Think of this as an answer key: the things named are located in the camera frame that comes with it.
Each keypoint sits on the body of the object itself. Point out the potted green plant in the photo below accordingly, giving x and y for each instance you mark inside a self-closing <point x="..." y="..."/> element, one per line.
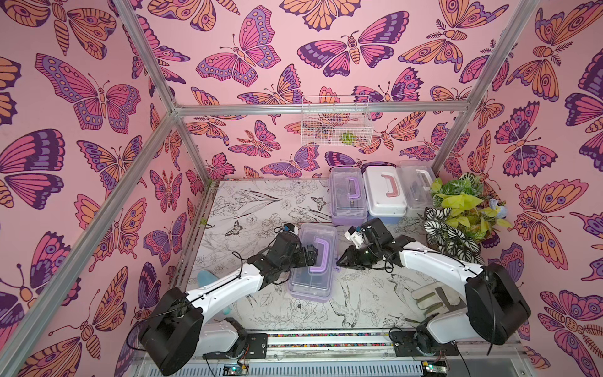
<point x="463" y="219"/>

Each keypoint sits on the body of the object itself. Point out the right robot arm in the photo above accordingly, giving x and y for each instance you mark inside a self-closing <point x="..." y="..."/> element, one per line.
<point x="494" y="307"/>

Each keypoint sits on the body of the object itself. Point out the white toolbox clear lid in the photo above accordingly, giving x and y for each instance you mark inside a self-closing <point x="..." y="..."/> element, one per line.
<point x="416" y="180"/>

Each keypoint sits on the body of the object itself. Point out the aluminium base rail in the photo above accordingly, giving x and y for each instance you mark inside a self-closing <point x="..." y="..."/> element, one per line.
<point x="362" y="352"/>

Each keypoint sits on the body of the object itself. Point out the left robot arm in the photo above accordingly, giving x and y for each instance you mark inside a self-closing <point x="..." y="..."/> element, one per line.
<point x="182" y="320"/>

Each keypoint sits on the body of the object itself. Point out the work glove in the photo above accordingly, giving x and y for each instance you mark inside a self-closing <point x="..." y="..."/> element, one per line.
<point x="437" y="298"/>

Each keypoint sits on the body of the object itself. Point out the white wire basket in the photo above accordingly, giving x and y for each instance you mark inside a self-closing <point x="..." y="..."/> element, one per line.
<point x="333" y="123"/>

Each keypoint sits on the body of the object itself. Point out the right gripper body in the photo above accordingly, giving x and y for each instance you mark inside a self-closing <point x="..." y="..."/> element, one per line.
<point x="358" y="254"/>

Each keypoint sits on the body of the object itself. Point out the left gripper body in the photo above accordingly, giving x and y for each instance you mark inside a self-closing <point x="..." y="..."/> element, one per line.
<point x="298" y="258"/>

